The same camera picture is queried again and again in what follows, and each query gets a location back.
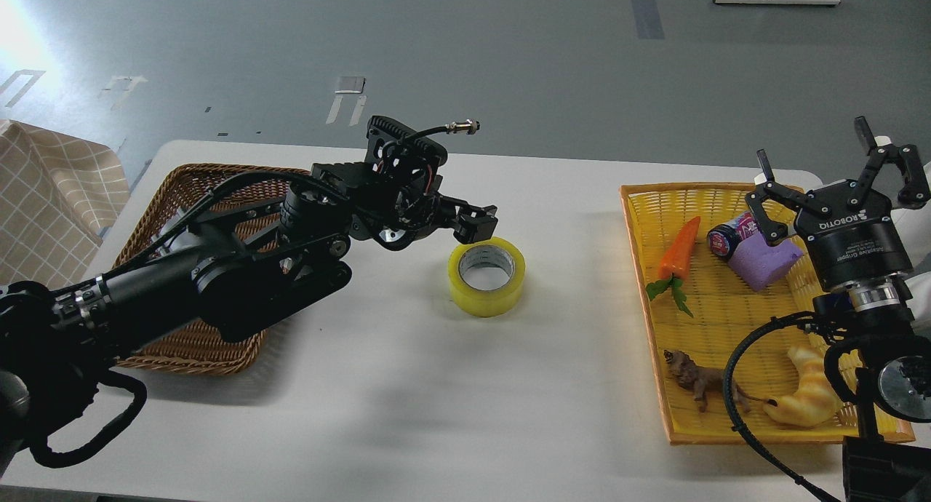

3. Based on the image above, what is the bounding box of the brown toy lion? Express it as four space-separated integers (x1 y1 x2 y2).
663 350 777 413

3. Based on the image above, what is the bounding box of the beige checkered cloth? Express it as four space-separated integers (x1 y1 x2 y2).
1 120 129 289

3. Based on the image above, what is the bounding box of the yellow tape roll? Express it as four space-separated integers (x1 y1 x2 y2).
447 236 527 319

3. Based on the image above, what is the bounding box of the yellow plastic basket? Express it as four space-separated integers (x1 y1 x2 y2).
620 183 916 446

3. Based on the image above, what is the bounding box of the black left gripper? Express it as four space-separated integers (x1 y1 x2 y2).
368 190 498 251

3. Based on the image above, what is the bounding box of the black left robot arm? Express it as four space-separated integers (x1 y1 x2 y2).
1 116 498 469

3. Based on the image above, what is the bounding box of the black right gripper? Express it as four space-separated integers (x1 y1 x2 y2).
745 116 931 293

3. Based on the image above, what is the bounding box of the white chair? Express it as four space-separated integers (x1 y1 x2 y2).
891 164 931 339

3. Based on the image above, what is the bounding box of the orange toy carrot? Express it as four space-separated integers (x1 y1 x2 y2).
644 216 701 319

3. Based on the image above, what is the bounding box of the purple foam block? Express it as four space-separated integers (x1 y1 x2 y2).
727 231 804 292

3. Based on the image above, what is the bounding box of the brown wicker basket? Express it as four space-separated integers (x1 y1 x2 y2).
102 164 297 374

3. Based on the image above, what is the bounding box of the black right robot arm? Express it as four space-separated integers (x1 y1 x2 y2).
724 116 929 501

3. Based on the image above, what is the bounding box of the small dark soda can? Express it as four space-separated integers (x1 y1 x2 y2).
707 210 759 261

